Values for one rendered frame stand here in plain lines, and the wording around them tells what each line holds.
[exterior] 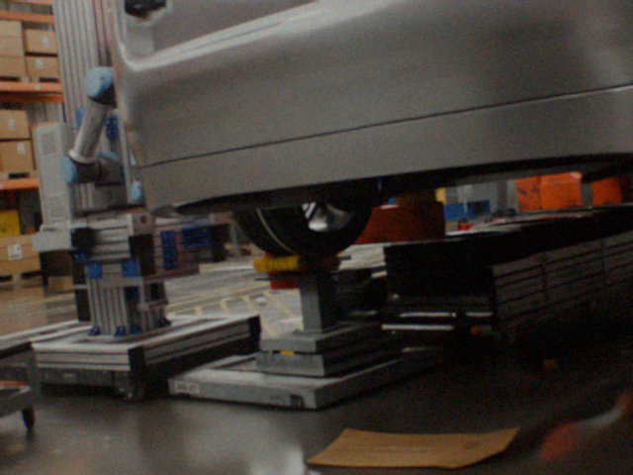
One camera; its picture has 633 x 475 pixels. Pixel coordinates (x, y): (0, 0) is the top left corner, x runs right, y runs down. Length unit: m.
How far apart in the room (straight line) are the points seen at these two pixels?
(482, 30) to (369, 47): 0.28
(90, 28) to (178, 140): 1.81
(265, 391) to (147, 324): 1.07
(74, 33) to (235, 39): 2.15
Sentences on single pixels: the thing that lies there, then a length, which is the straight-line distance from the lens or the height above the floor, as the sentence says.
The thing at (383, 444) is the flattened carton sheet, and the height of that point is 0.01.
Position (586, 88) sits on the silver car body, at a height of 0.91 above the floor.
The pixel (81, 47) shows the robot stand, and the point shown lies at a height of 1.55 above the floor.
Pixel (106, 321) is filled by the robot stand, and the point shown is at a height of 0.29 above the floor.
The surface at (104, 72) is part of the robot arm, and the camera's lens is 3.83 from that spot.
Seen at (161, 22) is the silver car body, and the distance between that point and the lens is 3.13.
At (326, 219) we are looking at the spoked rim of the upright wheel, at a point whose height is 0.66.
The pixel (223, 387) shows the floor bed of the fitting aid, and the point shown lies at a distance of 3.71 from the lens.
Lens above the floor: 0.76
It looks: 3 degrees down
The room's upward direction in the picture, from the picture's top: 6 degrees counter-clockwise
